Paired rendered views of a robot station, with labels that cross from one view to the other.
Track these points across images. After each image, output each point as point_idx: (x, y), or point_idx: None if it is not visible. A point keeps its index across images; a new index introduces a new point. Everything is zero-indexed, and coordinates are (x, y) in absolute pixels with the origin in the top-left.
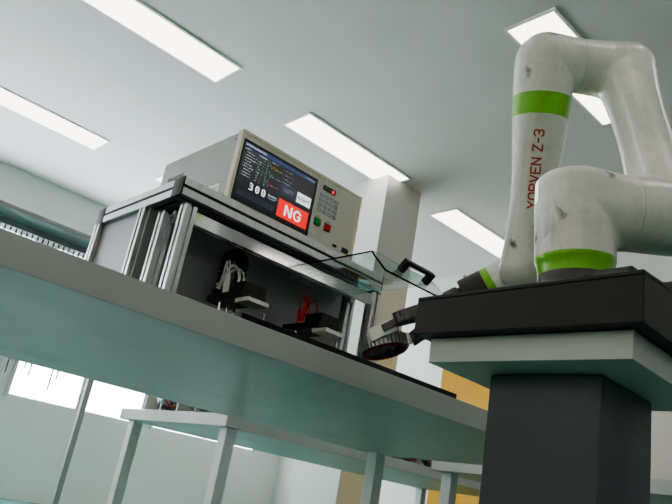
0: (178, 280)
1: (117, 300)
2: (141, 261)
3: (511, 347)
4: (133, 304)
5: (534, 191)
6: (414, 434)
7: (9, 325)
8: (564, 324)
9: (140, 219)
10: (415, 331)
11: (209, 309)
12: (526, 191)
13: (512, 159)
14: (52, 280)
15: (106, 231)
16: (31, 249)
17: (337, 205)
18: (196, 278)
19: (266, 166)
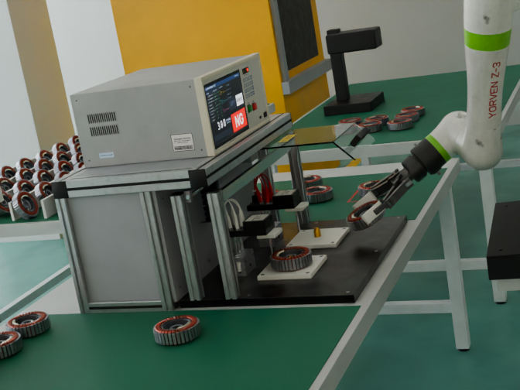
0: (233, 256)
1: (347, 364)
2: (167, 240)
3: None
4: (350, 358)
5: (494, 105)
6: None
7: None
8: None
9: (149, 204)
10: (490, 278)
11: (362, 319)
12: (487, 106)
13: (470, 77)
14: (335, 388)
15: (77, 204)
16: (327, 382)
17: (251, 78)
18: (190, 217)
19: (218, 96)
